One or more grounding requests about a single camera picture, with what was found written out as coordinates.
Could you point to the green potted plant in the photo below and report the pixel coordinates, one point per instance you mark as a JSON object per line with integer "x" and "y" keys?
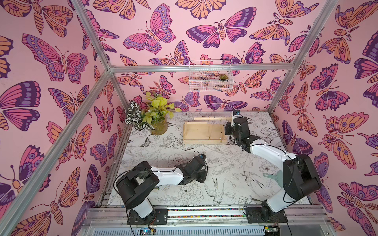
{"x": 152, "y": 116}

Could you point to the wooden jewelry display stand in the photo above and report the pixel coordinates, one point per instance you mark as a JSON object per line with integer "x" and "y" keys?
{"x": 205, "y": 131}

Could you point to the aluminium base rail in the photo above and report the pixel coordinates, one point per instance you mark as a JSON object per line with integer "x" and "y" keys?
{"x": 297, "y": 220}

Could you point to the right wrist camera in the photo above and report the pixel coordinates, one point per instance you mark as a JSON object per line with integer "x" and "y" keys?
{"x": 236, "y": 114}

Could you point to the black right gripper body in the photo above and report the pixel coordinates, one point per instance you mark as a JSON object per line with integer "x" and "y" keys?
{"x": 232, "y": 130}

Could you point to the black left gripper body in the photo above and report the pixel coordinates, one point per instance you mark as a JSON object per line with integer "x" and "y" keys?
{"x": 200, "y": 177}

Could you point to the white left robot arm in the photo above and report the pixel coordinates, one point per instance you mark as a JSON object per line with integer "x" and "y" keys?
{"x": 135, "y": 185}

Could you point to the small succulent in basket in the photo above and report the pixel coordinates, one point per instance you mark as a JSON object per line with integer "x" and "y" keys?
{"x": 223, "y": 77}

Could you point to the teal plastic paddle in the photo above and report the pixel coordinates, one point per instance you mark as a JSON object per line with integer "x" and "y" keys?
{"x": 278, "y": 177}

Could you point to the white wire wall basket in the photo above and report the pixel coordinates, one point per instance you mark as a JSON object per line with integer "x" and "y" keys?
{"x": 205, "y": 78}

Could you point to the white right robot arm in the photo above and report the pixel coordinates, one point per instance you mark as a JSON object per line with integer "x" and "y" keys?
{"x": 300, "y": 177}

